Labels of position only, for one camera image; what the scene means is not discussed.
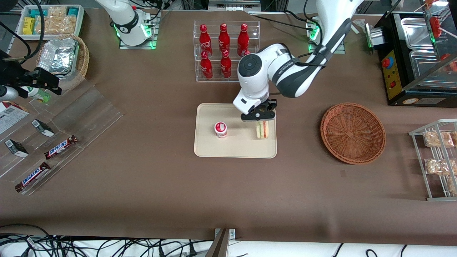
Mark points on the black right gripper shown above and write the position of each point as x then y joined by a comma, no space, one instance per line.
10,76

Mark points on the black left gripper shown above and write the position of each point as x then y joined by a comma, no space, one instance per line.
270,105

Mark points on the triangle sandwich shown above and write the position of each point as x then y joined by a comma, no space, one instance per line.
262,130

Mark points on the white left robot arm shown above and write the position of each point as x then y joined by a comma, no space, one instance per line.
257,82

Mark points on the light wicker basket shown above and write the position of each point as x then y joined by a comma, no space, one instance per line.
83,60

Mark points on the beige plastic tray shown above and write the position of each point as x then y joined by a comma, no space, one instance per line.
235,146

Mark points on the round brown wicker basket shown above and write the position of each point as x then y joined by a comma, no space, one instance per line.
351,134

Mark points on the steel warmer tray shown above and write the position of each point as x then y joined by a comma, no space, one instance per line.
425,67
416,32

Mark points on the green lidded snack cup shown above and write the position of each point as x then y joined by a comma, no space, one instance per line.
37,95

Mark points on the silver foil container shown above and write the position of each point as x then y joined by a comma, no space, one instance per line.
57,57

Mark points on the small black carton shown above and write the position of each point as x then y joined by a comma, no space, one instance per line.
16,148
43,127

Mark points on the clear acrylic tiered stand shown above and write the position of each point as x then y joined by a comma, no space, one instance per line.
89,114

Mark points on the white red barcode carton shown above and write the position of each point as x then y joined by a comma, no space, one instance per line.
10,117

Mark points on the red white yogurt cup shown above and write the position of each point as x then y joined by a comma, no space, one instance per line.
221,129

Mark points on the clear cracker snack bag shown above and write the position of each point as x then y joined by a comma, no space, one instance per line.
57,11
46,25
68,24

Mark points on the clear acrylic bottle rack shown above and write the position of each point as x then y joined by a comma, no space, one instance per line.
214,80

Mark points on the yellow snack packet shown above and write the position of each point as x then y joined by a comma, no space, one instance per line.
28,25

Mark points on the brown Snickers bar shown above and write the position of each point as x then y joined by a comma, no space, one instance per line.
60,147
32,177

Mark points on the teal snack packet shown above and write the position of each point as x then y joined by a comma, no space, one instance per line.
34,13
73,11

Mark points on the white plastic bin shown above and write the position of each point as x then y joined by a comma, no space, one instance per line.
81,16

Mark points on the crumpled clear plastic wrapper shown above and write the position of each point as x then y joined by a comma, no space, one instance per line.
360,24

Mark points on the red emergency stop button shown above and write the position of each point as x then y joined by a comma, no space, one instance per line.
386,62

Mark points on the black food warmer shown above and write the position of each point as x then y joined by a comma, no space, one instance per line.
392,39

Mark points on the clear granola snack pack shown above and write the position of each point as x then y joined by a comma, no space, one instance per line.
433,139
433,167
452,185

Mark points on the clear glass warmer door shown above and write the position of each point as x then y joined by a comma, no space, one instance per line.
446,76

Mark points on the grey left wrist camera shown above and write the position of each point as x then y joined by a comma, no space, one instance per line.
257,115

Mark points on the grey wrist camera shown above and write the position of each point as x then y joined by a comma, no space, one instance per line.
8,93
257,115

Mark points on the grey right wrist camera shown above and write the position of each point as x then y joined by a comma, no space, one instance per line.
8,93

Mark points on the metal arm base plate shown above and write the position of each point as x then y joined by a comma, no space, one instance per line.
151,39
313,35

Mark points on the grey metal camera post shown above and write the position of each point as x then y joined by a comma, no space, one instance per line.
222,242

